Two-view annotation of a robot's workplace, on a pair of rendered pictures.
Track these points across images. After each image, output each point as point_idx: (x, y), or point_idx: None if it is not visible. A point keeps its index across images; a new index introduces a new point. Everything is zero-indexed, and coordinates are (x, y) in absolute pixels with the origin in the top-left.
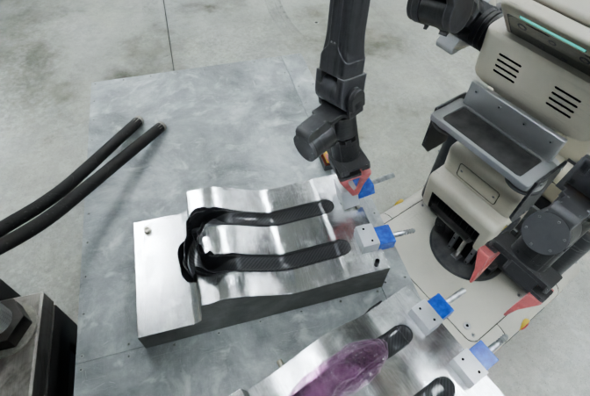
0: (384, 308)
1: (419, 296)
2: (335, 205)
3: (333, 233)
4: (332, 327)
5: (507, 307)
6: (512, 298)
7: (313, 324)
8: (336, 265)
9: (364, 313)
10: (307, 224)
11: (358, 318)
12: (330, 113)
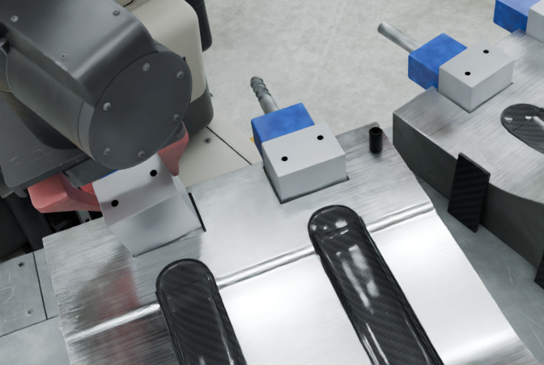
0: (471, 152)
1: (386, 128)
2: (179, 254)
3: (287, 252)
4: (524, 297)
5: (234, 160)
6: (216, 150)
7: (532, 342)
8: (398, 236)
9: (461, 228)
10: (259, 330)
11: (524, 195)
12: None
